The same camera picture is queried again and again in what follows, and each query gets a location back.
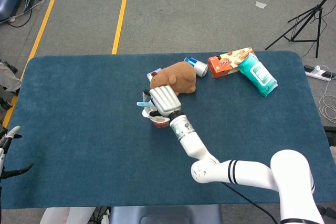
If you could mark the brown capybara plush toy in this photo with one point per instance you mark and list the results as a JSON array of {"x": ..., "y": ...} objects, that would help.
[{"x": 181, "y": 74}]

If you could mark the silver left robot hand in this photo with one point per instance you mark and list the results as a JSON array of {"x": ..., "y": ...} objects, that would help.
[{"x": 2, "y": 155}]

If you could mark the short yellow floor tape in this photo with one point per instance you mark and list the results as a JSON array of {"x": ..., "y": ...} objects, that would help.
[{"x": 119, "y": 24}]

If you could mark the green wet wipes pack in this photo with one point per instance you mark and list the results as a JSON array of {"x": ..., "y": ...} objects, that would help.
[{"x": 258, "y": 75}]

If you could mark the crumpled white paper scrap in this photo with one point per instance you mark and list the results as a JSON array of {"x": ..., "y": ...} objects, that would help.
[{"x": 260, "y": 4}]

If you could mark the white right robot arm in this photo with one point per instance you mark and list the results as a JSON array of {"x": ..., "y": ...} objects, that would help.
[{"x": 189, "y": 142}]

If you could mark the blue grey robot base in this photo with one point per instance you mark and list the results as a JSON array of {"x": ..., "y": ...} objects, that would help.
[{"x": 162, "y": 214}]

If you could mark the white power strip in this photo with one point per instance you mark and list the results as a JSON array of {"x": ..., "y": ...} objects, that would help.
[{"x": 317, "y": 72}]

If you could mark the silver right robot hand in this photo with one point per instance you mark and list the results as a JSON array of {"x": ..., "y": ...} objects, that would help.
[{"x": 165, "y": 99}]

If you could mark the black tripod stand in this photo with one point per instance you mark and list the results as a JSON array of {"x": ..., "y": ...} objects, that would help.
[{"x": 319, "y": 7}]

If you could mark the red paper noodle cup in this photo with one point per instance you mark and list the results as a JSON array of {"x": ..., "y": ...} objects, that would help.
[{"x": 160, "y": 123}]

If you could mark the orange biscuit box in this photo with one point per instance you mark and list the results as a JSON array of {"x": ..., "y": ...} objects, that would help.
[{"x": 223, "y": 66}]

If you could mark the long yellow floor tape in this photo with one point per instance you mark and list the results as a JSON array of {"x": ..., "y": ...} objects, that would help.
[{"x": 39, "y": 35}]

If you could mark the small white blue carton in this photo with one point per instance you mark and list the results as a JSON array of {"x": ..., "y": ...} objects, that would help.
[{"x": 152, "y": 75}]

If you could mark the blue silver drink can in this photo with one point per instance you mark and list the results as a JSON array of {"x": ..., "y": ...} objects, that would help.
[{"x": 200, "y": 68}]

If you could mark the blue table cloth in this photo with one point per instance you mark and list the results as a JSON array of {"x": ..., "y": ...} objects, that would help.
[{"x": 78, "y": 129}]

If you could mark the light blue toothbrush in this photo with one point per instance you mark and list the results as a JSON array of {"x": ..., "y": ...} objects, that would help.
[{"x": 140, "y": 103}]

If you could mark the white robot torso cover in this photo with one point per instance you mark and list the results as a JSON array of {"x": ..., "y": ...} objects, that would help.
[{"x": 65, "y": 216}]

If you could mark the grey cloth covered object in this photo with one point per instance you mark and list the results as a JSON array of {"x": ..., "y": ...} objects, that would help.
[{"x": 9, "y": 77}]

